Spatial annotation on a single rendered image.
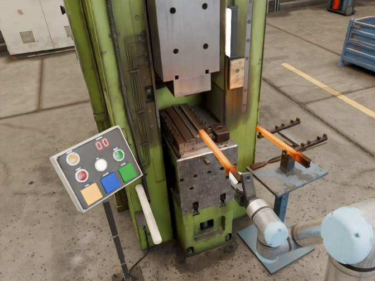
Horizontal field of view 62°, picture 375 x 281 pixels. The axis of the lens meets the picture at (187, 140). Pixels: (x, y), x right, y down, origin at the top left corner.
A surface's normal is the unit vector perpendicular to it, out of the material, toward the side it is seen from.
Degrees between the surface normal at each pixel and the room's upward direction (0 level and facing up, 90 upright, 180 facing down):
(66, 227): 0
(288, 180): 0
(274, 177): 0
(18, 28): 90
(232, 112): 90
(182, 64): 90
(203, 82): 90
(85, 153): 60
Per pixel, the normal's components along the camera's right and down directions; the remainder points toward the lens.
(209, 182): 0.34, 0.52
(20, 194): -0.05, -0.82
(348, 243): -0.95, 0.11
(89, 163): 0.59, -0.09
